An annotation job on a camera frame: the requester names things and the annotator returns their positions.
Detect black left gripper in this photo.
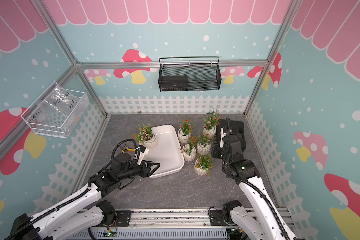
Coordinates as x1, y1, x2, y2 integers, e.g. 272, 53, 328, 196
118, 159, 161, 182

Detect green plant pot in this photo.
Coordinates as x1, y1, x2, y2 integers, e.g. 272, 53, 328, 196
197, 132, 213, 155

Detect red flower pot front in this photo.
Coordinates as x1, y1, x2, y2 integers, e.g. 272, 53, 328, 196
194, 154, 213, 177

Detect red flower pot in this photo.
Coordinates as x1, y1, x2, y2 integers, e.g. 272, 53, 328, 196
178, 119, 194, 144
194, 154, 213, 177
182, 136, 197, 162

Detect pink flower white pot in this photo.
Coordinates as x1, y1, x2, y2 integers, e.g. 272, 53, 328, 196
133, 124, 158, 149

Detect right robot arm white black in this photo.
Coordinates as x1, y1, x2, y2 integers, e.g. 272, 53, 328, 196
208, 117, 298, 240

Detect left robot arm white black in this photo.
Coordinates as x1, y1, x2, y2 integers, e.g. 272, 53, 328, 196
7, 139, 161, 240

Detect white plastic storage box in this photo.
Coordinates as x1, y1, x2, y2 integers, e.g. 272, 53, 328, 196
143, 125, 185, 179

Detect black box in basket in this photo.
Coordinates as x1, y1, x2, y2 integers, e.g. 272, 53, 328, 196
159, 76, 189, 92

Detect black plastic tool case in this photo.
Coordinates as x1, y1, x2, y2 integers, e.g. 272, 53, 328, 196
214, 120, 246, 144

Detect pink flower pot back right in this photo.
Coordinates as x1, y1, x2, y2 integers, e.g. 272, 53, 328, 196
203, 109, 221, 139

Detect green circuit board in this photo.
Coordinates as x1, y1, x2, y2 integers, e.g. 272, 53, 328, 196
103, 230, 118, 238

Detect plastic bag with writing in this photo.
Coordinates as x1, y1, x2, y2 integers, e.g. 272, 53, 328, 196
36, 85, 79, 127

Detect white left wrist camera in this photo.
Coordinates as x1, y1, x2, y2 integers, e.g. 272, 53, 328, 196
137, 145, 149, 166

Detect yellow handled pliers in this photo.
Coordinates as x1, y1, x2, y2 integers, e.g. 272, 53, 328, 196
122, 146, 135, 153

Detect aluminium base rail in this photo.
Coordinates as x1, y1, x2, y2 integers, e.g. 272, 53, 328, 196
71, 207, 293, 240

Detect black wire mesh basket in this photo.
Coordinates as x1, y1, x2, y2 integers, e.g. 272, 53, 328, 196
158, 56, 222, 92

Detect clear acrylic wall bin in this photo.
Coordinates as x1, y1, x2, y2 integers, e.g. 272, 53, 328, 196
21, 82, 90, 139

